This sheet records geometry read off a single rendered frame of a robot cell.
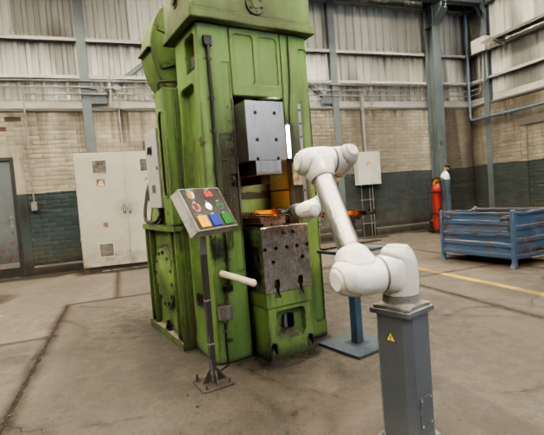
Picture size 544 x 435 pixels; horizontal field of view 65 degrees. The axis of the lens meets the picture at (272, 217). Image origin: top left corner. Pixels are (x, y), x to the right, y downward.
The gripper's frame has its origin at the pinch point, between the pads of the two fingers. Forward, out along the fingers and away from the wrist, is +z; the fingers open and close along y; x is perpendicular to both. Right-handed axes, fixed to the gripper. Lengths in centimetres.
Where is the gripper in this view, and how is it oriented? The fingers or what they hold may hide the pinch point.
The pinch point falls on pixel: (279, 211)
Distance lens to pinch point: 289.1
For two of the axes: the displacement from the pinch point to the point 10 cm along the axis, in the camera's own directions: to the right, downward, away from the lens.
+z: -5.1, -0.1, 8.6
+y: 8.6, -0.9, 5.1
